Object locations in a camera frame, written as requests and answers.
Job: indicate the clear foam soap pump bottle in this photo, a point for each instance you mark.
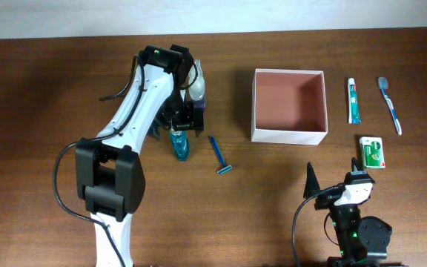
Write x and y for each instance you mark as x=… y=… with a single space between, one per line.
x=197 y=85

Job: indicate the teal mouthwash bottle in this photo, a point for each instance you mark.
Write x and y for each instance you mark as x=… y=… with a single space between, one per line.
x=179 y=141

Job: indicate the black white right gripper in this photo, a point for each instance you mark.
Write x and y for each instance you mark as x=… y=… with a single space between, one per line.
x=313 y=185

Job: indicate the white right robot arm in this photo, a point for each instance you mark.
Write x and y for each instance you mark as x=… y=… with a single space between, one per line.
x=362 y=240

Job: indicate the teal toothpaste tube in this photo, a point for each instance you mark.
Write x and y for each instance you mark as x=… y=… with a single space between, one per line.
x=353 y=104

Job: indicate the blue white toothbrush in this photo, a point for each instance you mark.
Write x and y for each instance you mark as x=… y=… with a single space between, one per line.
x=383 y=86

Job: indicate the green white soap box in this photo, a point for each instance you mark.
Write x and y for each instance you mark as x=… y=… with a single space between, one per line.
x=372 y=155

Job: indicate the blue disposable razor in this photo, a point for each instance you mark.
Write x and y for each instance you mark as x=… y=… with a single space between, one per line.
x=225 y=167

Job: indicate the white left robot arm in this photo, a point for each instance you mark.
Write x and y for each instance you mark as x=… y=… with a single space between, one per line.
x=109 y=173

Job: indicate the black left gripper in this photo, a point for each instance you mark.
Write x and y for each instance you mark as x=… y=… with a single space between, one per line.
x=194 y=119

